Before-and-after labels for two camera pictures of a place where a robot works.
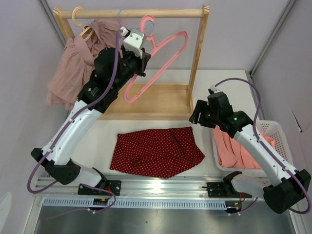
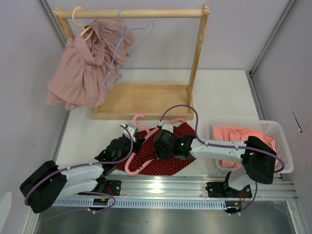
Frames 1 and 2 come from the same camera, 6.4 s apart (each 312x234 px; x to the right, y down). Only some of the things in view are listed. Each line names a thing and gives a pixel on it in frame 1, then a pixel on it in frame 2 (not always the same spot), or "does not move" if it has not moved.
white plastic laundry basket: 273,128 does not move
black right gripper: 202,107 -> 160,154
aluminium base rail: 134,187 does not move
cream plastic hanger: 85,30 does not move
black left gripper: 142,63 -> 137,144
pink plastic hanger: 142,29 -> 150,130
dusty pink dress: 77,59 does not move
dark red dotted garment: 161,152 does not move
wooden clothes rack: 153,102 does not move
